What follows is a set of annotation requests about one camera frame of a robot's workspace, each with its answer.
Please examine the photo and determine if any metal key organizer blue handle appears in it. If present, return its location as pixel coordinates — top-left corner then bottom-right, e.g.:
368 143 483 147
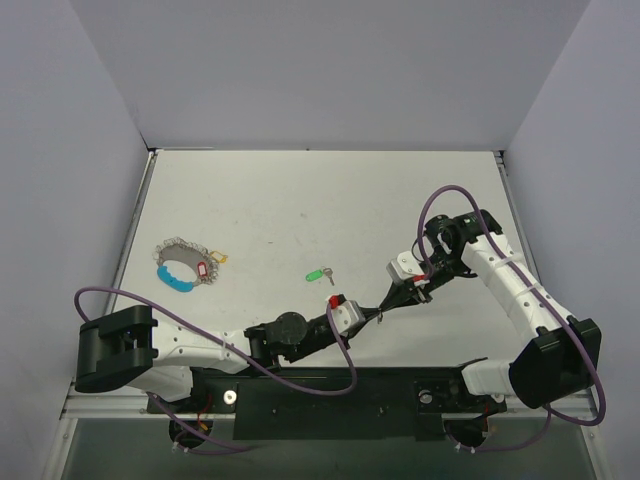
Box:
153 237 221 293

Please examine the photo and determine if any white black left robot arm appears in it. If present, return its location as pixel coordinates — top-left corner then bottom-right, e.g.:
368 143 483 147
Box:
75 305 336 412

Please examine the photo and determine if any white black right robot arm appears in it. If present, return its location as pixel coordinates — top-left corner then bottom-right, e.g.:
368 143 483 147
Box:
380 210 602 409

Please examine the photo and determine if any green key tag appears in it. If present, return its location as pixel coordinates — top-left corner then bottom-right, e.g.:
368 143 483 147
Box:
305 269 324 282

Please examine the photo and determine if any silver key on green tag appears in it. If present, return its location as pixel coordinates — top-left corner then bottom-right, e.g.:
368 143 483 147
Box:
322 267 335 286

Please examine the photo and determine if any yellow key tag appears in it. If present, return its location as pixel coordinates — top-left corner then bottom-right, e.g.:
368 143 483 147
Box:
209 251 228 264

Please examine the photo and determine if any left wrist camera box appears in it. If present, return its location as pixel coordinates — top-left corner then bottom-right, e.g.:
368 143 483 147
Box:
327 294 365 337

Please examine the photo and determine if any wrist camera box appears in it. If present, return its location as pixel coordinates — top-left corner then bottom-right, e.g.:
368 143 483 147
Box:
386 251 425 285
327 294 365 337

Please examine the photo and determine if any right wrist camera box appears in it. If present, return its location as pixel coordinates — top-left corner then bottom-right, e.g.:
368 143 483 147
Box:
386 251 425 285

